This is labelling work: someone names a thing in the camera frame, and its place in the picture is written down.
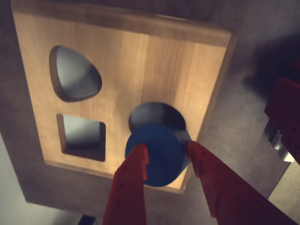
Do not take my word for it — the blue cylinder block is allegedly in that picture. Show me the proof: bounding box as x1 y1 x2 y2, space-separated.
125 123 190 188

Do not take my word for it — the black object with cable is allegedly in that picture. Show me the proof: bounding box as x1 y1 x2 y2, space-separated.
78 214 97 225

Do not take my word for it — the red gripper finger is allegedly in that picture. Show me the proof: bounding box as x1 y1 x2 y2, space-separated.
186 140 298 225
102 143 150 225

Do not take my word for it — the red robot arm base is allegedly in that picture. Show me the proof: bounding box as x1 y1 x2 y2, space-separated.
264 77 300 166

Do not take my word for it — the wooden shape sorter box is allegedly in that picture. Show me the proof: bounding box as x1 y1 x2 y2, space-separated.
10 0 237 195

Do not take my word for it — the aluminium profile rail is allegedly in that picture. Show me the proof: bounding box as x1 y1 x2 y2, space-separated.
264 120 293 162

